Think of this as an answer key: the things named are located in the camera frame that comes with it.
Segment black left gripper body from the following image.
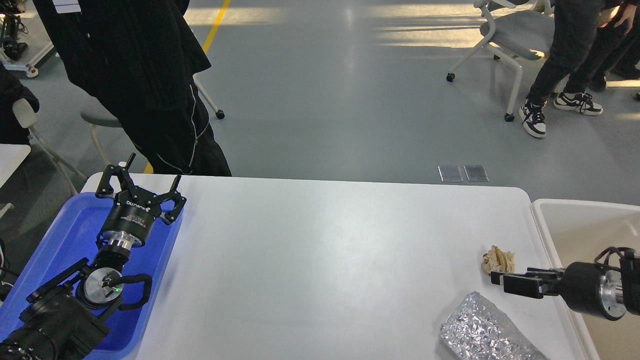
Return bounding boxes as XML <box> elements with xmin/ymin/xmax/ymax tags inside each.
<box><xmin>99</xmin><ymin>187</ymin><xmax>168</xmax><ymax>248</ymax></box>

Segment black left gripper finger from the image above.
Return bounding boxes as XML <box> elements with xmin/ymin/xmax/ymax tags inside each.
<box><xmin>151</xmin><ymin>175</ymin><xmax>186</xmax><ymax>225</ymax></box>
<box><xmin>94</xmin><ymin>153</ymin><xmax>137</xmax><ymax>201</ymax></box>

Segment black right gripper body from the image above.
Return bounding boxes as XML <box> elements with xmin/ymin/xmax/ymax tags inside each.
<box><xmin>557</xmin><ymin>262</ymin><xmax>627</xmax><ymax>321</ymax></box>

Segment silver foil bag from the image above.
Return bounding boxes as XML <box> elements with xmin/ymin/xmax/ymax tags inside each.
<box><xmin>439</xmin><ymin>291</ymin><xmax>547</xmax><ymax>360</ymax></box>

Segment white robot base cart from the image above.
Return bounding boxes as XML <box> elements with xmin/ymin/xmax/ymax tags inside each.
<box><xmin>1</xmin><ymin>0</ymin><xmax>55</xmax><ymax>78</ymax></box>

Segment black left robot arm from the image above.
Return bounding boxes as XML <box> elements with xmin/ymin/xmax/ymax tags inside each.
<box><xmin>1</xmin><ymin>154</ymin><xmax>186</xmax><ymax>360</ymax></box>

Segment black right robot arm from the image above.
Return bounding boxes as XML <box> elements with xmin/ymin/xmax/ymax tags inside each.
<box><xmin>490</xmin><ymin>246</ymin><xmax>640</xmax><ymax>321</ymax></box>

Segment white plastic bin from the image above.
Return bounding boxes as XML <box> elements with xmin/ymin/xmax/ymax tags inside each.
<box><xmin>531</xmin><ymin>199</ymin><xmax>640</xmax><ymax>360</ymax></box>

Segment crumpled brown paper ball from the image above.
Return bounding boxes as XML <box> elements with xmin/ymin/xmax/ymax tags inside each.
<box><xmin>481</xmin><ymin>245</ymin><xmax>515</xmax><ymax>274</ymax></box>

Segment blue plastic tray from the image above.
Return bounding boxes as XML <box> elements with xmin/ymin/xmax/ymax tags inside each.
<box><xmin>0</xmin><ymin>193</ymin><xmax>182</xmax><ymax>360</ymax></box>

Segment white side table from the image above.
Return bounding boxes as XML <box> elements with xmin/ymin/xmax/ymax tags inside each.
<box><xmin>0</xmin><ymin>143</ymin><xmax>31</xmax><ymax>187</ymax></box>

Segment white chair far left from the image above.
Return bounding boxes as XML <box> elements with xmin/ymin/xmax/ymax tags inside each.
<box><xmin>0</xmin><ymin>65</ymin><xmax>87</xmax><ymax>197</ymax></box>

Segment right metal floor plate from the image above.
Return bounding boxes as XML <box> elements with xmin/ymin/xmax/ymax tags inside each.
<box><xmin>463</xmin><ymin>165</ymin><xmax>490</xmax><ymax>183</ymax></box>

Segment metal floor plate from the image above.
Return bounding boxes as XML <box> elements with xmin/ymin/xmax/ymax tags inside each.
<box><xmin>463</xmin><ymin>165</ymin><xmax>490</xmax><ymax>183</ymax></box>
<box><xmin>438</xmin><ymin>165</ymin><xmax>464</xmax><ymax>183</ymax></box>

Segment person in black clothes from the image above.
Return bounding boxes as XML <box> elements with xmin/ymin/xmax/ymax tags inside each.
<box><xmin>33</xmin><ymin>0</ymin><xmax>232</xmax><ymax>177</ymax></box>

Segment left metal floor plate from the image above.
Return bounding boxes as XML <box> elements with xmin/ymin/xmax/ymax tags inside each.
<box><xmin>438</xmin><ymin>165</ymin><xmax>464</xmax><ymax>183</ymax></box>

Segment seated person black trousers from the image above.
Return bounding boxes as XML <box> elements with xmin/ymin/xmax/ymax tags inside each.
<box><xmin>519</xmin><ymin>0</ymin><xmax>638</xmax><ymax>138</ymax></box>

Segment grey chair right background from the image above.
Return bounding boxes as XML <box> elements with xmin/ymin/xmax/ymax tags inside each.
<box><xmin>446</xmin><ymin>0</ymin><xmax>556</xmax><ymax>122</ymax></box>

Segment grey chair white frame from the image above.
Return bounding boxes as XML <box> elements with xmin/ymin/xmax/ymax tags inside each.
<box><xmin>80</xmin><ymin>75</ymin><xmax>226</xmax><ymax>165</ymax></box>

